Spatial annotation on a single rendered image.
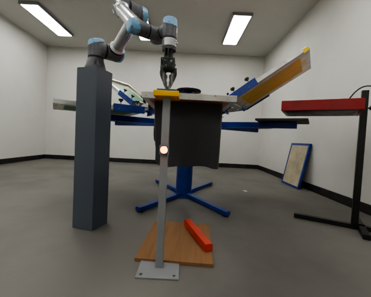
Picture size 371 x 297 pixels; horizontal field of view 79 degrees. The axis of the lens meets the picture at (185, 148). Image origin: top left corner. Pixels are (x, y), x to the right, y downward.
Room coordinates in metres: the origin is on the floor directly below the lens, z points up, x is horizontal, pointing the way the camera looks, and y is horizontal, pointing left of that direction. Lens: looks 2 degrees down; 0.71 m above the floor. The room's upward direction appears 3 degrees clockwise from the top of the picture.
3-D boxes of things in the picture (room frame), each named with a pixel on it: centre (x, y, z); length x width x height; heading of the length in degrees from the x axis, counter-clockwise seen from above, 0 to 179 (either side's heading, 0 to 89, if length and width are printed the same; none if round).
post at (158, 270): (1.22, 0.11, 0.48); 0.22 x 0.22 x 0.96; 0
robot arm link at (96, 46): (1.75, 0.71, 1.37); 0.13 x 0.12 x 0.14; 128
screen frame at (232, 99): (1.78, -0.01, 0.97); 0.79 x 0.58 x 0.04; 0
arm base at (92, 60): (1.74, 0.72, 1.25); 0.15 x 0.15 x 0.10
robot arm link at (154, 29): (1.26, 0.19, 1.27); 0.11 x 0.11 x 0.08; 38
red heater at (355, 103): (2.13, -1.23, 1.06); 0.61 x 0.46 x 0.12; 60
